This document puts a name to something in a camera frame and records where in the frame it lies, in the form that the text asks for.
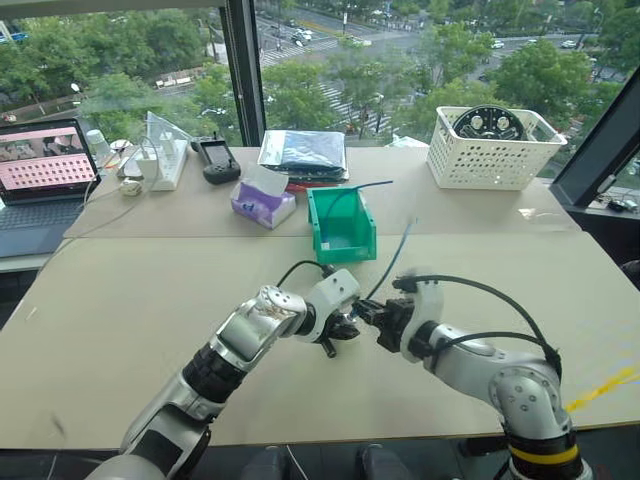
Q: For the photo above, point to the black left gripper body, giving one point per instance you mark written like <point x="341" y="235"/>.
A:
<point x="327" y="336"/>

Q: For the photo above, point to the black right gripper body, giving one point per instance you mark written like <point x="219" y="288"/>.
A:
<point x="397" y="322"/>

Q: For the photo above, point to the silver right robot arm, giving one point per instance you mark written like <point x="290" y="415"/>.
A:
<point x="520" y="390"/>

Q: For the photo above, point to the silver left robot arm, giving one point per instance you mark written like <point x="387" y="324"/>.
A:
<point x="235" y="335"/>

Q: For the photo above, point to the green plastic bin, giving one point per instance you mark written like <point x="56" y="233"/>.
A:
<point x="320" y="230"/>

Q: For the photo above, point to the white charger plug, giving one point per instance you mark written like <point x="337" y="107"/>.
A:
<point x="148" y="165"/>

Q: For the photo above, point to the red flat item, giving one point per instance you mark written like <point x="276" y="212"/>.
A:
<point x="312" y="187"/>

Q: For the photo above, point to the dark rounded shape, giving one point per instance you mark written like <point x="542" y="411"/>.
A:
<point x="377" y="462"/>

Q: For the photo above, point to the purple tissue pack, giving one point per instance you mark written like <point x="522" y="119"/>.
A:
<point x="260" y="202"/>

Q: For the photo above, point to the stack of dark packaged bags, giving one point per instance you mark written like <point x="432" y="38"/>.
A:
<point x="305" y="155"/>

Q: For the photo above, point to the white perforated basket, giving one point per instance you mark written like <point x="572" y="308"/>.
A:
<point x="487" y="160"/>

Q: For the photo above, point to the black remote controller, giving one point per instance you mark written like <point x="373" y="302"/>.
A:
<point x="217" y="160"/>

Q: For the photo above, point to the yellow tape strip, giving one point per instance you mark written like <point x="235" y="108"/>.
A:
<point x="605" y="387"/>

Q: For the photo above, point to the black round device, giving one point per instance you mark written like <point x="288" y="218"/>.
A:
<point x="492" y="125"/>

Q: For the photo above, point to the white power strip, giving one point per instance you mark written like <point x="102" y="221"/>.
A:
<point x="170" y="167"/>

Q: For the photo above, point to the clear plastic bag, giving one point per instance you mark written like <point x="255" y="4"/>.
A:
<point x="162" y="127"/>

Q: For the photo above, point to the white plastic cup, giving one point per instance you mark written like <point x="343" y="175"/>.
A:
<point x="97" y="145"/>

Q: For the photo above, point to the open laptop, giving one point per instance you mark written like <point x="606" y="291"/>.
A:
<point x="40" y="190"/>

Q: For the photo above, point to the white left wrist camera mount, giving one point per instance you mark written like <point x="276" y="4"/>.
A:
<point x="336" y="290"/>

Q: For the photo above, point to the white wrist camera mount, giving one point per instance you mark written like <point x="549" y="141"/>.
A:
<point x="427" y="310"/>
<point x="336" y="290"/>

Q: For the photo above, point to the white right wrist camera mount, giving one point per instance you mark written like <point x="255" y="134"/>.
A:
<point x="427" y="310"/>

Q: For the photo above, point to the black slanted window frame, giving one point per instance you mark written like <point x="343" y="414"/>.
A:
<point x="595" y="150"/>

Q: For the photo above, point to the dark window frame post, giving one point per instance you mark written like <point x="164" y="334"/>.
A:
<point x="242" y="70"/>

